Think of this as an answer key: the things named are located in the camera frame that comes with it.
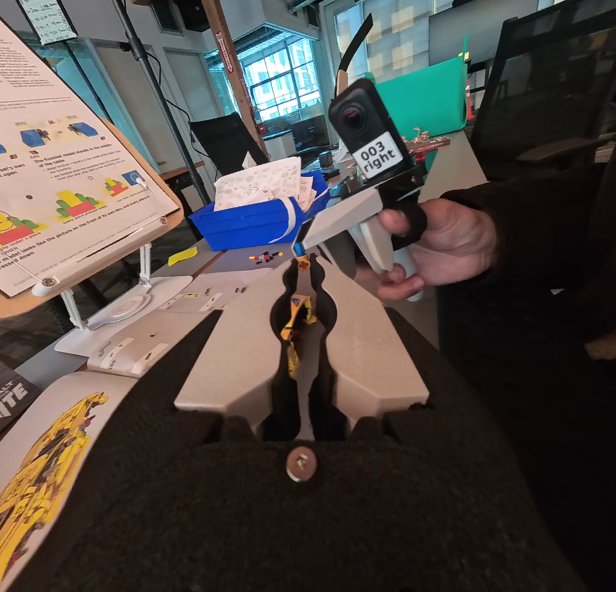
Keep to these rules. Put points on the small yellow connector piece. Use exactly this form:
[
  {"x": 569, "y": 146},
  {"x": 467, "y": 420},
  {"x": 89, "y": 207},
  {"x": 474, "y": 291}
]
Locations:
[{"x": 304, "y": 263}]

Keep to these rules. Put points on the person's right hand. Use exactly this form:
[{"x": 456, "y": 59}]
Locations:
[{"x": 457, "y": 240}]

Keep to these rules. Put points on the wooden model on red base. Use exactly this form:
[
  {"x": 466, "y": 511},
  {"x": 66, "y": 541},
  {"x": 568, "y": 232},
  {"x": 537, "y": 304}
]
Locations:
[{"x": 426, "y": 139}]

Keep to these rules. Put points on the cluster of mixed small pins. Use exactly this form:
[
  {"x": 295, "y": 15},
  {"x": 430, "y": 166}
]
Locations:
[{"x": 264, "y": 257}]

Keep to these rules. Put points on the person's right forearm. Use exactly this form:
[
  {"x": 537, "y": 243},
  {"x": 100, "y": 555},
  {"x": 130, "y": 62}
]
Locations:
[{"x": 553, "y": 226}]

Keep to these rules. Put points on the blue pin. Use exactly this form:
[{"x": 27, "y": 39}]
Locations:
[{"x": 299, "y": 249}]

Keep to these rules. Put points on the instruction sheet with coloured blocks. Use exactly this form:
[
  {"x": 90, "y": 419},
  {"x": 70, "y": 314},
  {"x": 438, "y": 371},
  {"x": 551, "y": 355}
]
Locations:
[{"x": 72, "y": 168}]

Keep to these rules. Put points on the building instruction booklet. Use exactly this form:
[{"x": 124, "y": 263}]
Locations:
[{"x": 125, "y": 341}]

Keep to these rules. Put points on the yellow brick toy car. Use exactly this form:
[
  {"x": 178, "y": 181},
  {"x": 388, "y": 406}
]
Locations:
[{"x": 296, "y": 312}]

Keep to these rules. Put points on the small handwritten whiteboard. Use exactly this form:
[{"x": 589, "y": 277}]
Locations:
[{"x": 41, "y": 9}]

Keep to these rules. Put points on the wooden post with red label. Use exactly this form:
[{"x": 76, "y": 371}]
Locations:
[{"x": 226, "y": 48}]

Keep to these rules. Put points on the yellow paper scrap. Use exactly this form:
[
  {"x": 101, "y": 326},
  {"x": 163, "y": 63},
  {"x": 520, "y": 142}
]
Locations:
[{"x": 183, "y": 256}]

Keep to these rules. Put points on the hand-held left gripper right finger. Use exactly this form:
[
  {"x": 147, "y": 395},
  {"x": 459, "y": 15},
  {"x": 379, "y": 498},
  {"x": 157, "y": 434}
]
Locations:
[{"x": 375, "y": 356}]

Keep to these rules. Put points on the white paper strip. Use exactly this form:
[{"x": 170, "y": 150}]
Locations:
[{"x": 291, "y": 219}]

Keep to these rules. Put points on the window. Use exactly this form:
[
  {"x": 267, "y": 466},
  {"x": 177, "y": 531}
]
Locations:
[{"x": 281, "y": 79}]

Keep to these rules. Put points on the black mesh chair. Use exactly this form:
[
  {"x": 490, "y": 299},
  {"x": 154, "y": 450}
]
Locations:
[{"x": 544, "y": 81}]

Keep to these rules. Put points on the black metal pole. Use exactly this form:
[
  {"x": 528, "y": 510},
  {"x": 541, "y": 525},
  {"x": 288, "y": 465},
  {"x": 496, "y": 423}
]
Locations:
[{"x": 144, "y": 62}]

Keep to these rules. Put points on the wooden board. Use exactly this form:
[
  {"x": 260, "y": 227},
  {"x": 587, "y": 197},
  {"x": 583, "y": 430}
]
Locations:
[{"x": 168, "y": 216}]

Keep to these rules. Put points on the green plastic bin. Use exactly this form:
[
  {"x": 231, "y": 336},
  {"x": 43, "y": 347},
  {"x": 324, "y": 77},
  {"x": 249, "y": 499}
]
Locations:
[{"x": 423, "y": 101}]

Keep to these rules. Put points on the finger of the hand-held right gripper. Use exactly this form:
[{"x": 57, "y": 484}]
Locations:
[
  {"x": 341, "y": 216},
  {"x": 344, "y": 257}
]

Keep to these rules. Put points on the black monitor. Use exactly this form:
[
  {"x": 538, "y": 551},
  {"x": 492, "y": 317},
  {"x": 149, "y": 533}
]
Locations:
[{"x": 481, "y": 23}]

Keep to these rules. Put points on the blue plastic bin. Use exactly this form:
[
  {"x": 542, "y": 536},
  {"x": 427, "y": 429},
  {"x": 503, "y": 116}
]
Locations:
[{"x": 240, "y": 228}]

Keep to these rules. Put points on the grey desk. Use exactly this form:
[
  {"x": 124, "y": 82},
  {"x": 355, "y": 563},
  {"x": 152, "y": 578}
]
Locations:
[{"x": 226, "y": 259}]

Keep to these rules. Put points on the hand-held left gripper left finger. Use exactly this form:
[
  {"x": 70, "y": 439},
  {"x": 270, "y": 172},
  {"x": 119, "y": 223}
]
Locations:
[{"x": 231, "y": 356}]

